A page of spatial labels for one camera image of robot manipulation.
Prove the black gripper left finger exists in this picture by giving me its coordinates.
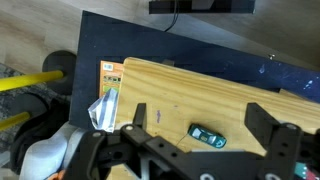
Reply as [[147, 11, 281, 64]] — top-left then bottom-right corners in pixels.
[[133, 103, 147, 129]]

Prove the black cable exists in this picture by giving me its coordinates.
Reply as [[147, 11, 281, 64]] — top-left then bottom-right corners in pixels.
[[163, 0, 180, 33]]

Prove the dark blue rug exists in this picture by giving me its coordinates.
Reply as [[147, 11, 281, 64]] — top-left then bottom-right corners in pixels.
[[69, 11, 320, 130]]

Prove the black round stand base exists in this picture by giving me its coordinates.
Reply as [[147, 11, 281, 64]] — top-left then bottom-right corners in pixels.
[[42, 50, 77, 95]]

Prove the wooden table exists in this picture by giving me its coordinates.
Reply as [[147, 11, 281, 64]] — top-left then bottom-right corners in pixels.
[[105, 56, 320, 180]]

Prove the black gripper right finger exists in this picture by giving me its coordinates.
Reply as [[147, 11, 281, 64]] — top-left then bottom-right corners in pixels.
[[244, 103, 280, 157]]

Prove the green toy car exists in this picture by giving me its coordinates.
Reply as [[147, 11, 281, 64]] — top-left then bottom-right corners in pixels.
[[188, 124, 227, 149]]

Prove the yellow pole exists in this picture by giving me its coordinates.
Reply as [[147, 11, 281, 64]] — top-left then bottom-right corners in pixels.
[[0, 112, 30, 131], [0, 70, 63, 91]]

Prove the orange printed booklet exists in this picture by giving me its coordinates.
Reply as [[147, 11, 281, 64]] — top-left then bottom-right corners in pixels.
[[99, 61, 123, 97]]

